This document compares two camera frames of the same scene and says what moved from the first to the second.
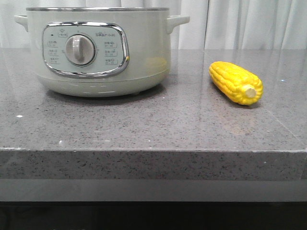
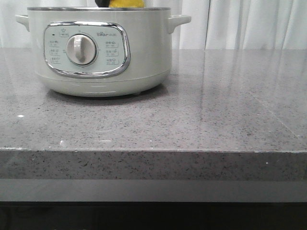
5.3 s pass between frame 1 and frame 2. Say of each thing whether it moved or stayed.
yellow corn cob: moved
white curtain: stayed
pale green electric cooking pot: stayed
